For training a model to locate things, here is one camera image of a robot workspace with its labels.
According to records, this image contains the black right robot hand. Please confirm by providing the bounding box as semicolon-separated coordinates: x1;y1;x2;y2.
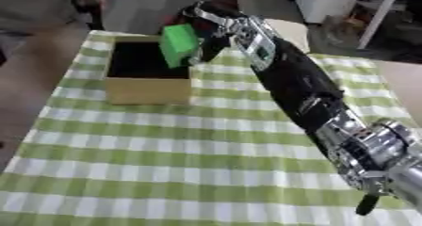
163;0;246;68

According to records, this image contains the white cabinet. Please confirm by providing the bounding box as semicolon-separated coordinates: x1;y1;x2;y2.
293;0;366;24

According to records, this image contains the green rectangular block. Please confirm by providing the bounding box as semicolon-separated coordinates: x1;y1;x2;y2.
158;23;203;70

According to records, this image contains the white pole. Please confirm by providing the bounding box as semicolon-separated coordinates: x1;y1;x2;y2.
356;0;408;50

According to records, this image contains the person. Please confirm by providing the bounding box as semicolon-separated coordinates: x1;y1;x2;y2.
0;0;107;33

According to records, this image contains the tan cardboard box black inside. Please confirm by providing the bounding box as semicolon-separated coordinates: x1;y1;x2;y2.
104;35;195;106

